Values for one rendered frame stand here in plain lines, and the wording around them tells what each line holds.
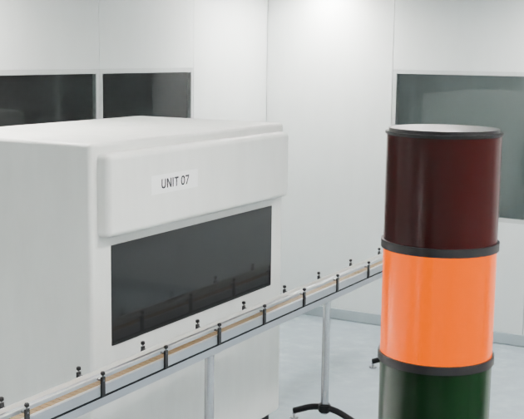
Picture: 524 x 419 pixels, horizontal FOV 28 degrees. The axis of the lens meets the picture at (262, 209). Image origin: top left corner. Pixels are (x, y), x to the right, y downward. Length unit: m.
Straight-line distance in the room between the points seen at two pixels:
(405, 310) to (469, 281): 0.03
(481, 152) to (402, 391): 0.11
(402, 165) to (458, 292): 0.06
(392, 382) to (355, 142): 8.75
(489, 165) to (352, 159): 8.78
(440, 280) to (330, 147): 8.87
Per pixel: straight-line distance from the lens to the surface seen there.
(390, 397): 0.46
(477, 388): 0.46
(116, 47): 7.68
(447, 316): 0.44
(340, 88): 9.23
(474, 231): 0.44
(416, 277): 0.44
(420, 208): 0.43
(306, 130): 9.39
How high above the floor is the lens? 2.38
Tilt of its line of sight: 9 degrees down
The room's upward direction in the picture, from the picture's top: 1 degrees clockwise
